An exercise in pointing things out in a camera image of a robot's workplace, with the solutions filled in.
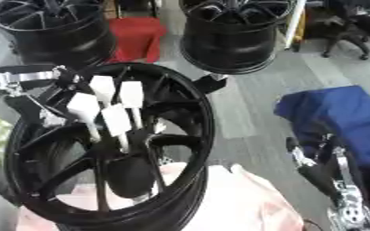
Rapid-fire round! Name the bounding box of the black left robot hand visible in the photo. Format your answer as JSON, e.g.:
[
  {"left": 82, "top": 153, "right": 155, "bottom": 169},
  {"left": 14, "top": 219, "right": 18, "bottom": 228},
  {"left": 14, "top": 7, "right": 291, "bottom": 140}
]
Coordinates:
[{"left": 3, "top": 64, "right": 98, "bottom": 129}]

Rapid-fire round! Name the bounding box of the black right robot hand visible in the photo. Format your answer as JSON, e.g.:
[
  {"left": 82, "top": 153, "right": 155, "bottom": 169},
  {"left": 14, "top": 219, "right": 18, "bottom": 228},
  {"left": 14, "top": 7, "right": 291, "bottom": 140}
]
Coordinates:
[{"left": 282, "top": 132, "right": 356, "bottom": 209}]

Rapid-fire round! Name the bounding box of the white pin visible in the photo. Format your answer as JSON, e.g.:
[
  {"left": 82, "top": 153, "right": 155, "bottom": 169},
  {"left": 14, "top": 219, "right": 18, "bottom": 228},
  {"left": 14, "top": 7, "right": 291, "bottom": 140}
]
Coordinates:
[
  {"left": 99, "top": 103, "right": 134, "bottom": 153},
  {"left": 65, "top": 91, "right": 103, "bottom": 143},
  {"left": 116, "top": 80, "right": 146, "bottom": 130},
  {"left": 88, "top": 75, "right": 117, "bottom": 106}
]

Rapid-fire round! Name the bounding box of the black wheel rim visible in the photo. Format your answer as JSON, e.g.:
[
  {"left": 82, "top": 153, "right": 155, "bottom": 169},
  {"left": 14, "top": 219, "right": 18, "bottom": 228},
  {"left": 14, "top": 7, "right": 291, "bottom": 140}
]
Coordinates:
[
  {"left": 177, "top": 0, "right": 298, "bottom": 76},
  {"left": 0, "top": 0, "right": 119, "bottom": 70}
]

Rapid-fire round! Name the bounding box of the black spoked wheel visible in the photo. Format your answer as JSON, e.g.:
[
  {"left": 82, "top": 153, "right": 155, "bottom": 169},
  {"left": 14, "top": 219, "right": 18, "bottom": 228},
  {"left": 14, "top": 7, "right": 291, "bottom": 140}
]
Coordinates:
[{"left": 2, "top": 61, "right": 217, "bottom": 231}]

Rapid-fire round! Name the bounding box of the blue cloth bundle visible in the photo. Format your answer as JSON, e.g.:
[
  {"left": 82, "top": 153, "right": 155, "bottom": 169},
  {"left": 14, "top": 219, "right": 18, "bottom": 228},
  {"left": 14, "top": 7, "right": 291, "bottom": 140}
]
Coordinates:
[{"left": 273, "top": 85, "right": 370, "bottom": 171}]

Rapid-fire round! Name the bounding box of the red fabric box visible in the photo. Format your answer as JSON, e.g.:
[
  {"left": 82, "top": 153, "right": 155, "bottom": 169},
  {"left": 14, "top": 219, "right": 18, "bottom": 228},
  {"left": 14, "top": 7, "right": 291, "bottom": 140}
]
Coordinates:
[{"left": 107, "top": 16, "right": 170, "bottom": 65}]

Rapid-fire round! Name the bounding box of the black office chair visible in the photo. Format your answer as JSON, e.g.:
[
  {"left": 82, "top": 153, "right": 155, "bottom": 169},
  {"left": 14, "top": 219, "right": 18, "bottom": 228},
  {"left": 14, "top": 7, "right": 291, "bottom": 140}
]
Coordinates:
[{"left": 303, "top": 0, "right": 370, "bottom": 61}]

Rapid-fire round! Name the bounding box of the white pole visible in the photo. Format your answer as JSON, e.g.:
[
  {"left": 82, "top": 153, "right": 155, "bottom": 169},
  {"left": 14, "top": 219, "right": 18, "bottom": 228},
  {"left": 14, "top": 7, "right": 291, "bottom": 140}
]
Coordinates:
[{"left": 282, "top": 0, "right": 310, "bottom": 51}]

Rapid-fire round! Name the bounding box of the black bracket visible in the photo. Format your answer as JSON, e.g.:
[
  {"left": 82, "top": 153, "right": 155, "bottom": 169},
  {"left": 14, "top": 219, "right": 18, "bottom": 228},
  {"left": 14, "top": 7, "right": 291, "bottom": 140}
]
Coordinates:
[{"left": 191, "top": 73, "right": 229, "bottom": 95}]

